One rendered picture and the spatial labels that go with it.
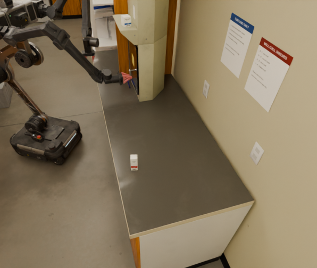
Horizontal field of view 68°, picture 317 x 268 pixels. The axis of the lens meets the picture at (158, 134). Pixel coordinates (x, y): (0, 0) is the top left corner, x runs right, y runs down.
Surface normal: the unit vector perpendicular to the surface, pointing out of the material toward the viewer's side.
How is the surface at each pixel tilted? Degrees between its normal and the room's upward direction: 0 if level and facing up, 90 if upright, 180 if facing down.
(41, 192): 0
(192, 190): 0
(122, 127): 0
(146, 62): 90
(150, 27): 90
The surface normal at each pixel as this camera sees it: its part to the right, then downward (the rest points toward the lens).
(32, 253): 0.04, -0.72
